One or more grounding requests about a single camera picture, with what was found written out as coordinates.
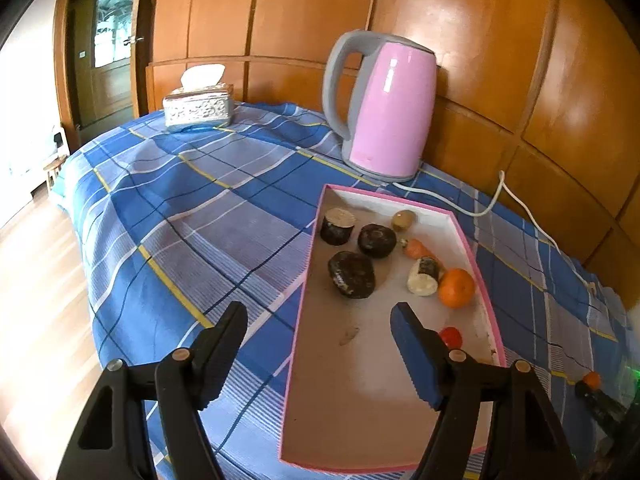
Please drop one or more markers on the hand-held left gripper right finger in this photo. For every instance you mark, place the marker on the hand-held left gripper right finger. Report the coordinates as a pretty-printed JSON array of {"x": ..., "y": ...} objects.
[{"x": 415, "y": 355}]

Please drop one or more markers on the wooden door with glass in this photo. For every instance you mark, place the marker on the wooden door with glass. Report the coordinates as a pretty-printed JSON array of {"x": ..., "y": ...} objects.
[{"x": 110, "y": 85}]

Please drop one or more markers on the blue plaid bedsheet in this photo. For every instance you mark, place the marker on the blue plaid bedsheet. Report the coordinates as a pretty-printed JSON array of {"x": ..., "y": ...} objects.
[{"x": 200, "y": 210}]

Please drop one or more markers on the red tomato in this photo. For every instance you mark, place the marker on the red tomato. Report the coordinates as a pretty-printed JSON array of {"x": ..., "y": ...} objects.
[{"x": 451, "y": 336}]

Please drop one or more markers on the white tissue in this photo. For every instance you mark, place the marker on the white tissue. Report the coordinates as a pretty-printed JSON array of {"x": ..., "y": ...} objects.
[{"x": 200, "y": 77}]

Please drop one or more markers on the small white device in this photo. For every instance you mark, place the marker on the small white device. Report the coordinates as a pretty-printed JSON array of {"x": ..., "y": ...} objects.
[{"x": 59, "y": 138}]

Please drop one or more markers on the small wooden stool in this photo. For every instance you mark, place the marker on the small wooden stool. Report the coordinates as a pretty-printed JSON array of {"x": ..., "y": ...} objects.
[{"x": 53, "y": 167}]

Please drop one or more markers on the dark root chunk grey cut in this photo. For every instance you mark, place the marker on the dark root chunk grey cut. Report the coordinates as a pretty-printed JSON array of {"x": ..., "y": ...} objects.
[{"x": 337, "y": 227}]

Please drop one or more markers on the pink electric kettle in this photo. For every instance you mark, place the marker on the pink electric kettle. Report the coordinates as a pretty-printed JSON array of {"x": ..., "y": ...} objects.
[{"x": 390, "y": 110}]

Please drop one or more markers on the pink shallow box tray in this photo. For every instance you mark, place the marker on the pink shallow box tray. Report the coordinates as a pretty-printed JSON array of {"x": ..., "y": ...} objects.
[{"x": 360, "y": 370}]

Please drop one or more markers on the dark root chunk white cut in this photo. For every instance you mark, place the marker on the dark root chunk white cut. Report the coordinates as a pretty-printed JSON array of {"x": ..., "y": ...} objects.
[{"x": 424, "y": 277}]

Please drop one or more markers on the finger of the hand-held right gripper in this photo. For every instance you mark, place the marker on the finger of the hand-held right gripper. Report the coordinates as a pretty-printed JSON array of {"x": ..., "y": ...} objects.
[{"x": 600, "y": 405}]

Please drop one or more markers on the small carrot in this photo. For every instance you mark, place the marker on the small carrot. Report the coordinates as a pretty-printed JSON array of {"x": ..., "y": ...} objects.
[{"x": 421, "y": 250}]

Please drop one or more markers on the orange mandarin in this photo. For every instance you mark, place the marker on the orange mandarin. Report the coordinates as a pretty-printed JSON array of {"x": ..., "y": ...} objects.
[
  {"x": 456, "y": 287},
  {"x": 592, "y": 380}
]

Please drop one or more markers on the dark round root chunk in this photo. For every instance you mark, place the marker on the dark round root chunk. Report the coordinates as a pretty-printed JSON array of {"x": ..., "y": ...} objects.
[
  {"x": 376, "y": 240},
  {"x": 351, "y": 275}
]

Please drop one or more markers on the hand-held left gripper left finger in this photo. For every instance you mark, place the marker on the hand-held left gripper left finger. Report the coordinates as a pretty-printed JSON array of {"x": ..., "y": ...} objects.
[{"x": 225, "y": 345}]

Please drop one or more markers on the small tan round fruit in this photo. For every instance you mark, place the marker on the small tan round fruit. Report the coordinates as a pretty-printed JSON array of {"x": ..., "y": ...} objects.
[{"x": 404, "y": 220}]

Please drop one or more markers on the silver embossed tissue box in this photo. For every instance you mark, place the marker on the silver embossed tissue box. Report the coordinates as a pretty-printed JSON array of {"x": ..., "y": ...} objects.
[{"x": 200, "y": 110}]

